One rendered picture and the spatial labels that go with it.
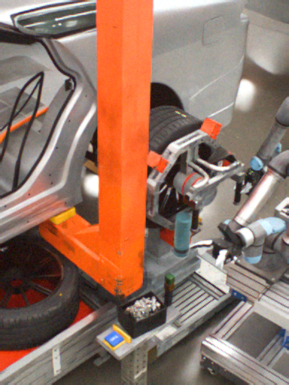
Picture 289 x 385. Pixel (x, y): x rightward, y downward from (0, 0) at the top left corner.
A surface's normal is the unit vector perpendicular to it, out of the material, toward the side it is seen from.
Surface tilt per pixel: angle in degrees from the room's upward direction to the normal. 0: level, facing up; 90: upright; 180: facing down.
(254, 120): 0
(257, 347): 0
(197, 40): 90
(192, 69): 90
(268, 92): 0
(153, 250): 90
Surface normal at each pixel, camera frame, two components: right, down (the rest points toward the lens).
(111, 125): -0.73, 0.40
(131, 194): 0.69, 0.45
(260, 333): 0.03, -0.80
